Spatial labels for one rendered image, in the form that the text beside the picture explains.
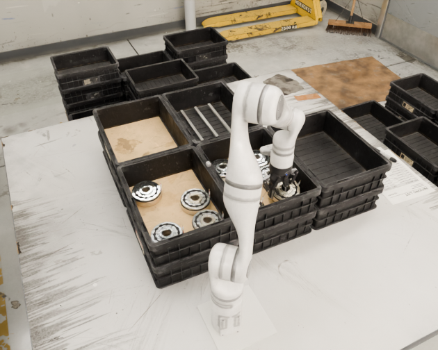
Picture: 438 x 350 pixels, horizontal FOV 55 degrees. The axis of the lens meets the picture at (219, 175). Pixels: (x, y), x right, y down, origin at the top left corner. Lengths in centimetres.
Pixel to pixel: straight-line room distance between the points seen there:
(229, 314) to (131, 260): 44
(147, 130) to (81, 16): 288
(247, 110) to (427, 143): 194
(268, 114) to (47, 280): 96
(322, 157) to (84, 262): 98
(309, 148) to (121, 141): 78
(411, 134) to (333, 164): 117
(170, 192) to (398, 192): 92
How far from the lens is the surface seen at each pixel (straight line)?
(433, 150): 274
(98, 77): 297
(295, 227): 153
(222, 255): 109
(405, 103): 305
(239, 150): 98
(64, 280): 154
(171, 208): 149
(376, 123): 305
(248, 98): 95
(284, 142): 130
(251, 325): 136
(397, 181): 192
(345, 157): 176
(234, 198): 101
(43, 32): 462
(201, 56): 315
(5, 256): 267
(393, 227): 172
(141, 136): 182
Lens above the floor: 190
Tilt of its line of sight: 42 degrees down
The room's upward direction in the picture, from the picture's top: straight up
